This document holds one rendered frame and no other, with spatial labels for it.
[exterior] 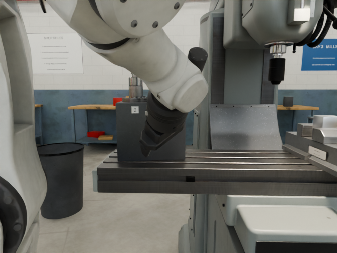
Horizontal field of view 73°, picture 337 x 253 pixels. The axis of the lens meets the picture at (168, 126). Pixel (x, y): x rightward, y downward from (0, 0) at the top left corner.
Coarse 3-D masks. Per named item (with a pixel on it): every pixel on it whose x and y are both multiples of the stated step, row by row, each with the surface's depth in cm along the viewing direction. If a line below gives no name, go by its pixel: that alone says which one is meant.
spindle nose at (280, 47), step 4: (276, 44) 70; (280, 44) 70; (284, 44) 70; (272, 48) 71; (276, 48) 70; (280, 48) 70; (284, 48) 70; (272, 52) 71; (276, 52) 71; (280, 52) 71; (284, 52) 71
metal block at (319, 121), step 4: (316, 116) 76; (320, 116) 74; (324, 116) 73; (328, 116) 73; (332, 116) 73; (336, 116) 73; (316, 120) 76; (320, 120) 74; (324, 120) 72; (328, 120) 72; (332, 120) 72; (336, 120) 72; (316, 124) 76; (320, 124) 74; (324, 124) 73; (328, 124) 73; (332, 124) 73; (336, 124) 73
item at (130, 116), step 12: (120, 108) 71; (132, 108) 71; (144, 108) 72; (120, 120) 72; (132, 120) 72; (144, 120) 72; (120, 132) 72; (132, 132) 73; (180, 132) 74; (120, 144) 73; (132, 144) 73; (168, 144) 74; (180, 144) 75; (120, 156) 73; (132, 156) 74; (144, 156) 74; (156, 156) 74; (168, 156) 75; (180, 156) 75
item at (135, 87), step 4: (128, 80) 75; (132, 80) 74; (136, 80) 74; (140, 80) 75; (128, 84) 76; (132, 84) 74; (136, 84) 74; (140, 84) 75; (132, 88) 74; (136, 88) 74; (140, 88) 75; (132, 92) 75; (136, 92) 74; (140, 92) 75; (132, 96) 75; (136, 96) 75; (140, 96) 75
